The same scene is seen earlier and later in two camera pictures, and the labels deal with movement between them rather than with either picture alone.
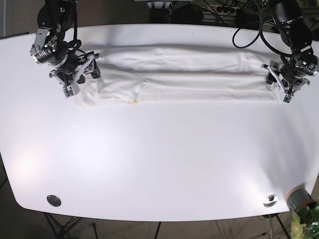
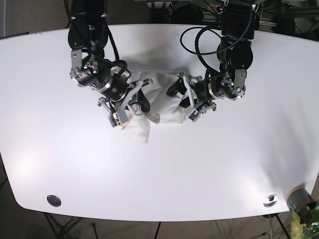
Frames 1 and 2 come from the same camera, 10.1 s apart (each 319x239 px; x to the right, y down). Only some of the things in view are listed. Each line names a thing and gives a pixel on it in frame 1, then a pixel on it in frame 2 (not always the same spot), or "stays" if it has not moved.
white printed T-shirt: x=178 y=75 to x=158 y=106
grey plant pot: x=298 y=197 stays
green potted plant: x=305 y=224 stays
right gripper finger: x=69 y=90 to x=113 y=117
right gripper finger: x=93 y=70 to x=139 y=96
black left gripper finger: x=271 y=77 to x=179 y=87
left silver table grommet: x=54 y=200 stays
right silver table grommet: x=270 y=200 stays
